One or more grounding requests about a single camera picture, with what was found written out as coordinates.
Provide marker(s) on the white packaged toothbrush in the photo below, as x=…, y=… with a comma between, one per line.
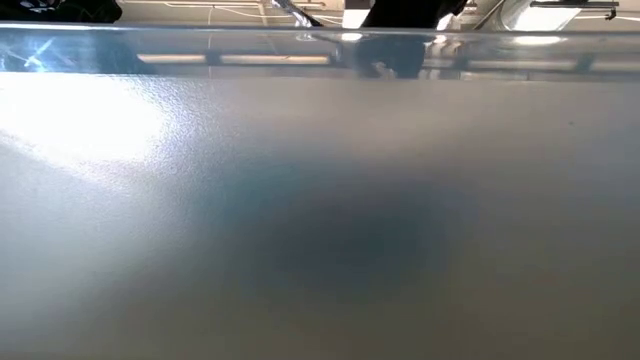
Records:
x=297, y=14

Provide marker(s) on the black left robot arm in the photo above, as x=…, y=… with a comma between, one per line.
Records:
x=85, y=12

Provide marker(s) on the silver metal background object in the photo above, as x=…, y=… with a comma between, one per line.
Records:
x=540, y=20

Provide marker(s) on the clear plastic bin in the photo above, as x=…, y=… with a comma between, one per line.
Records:
x=320, y=150

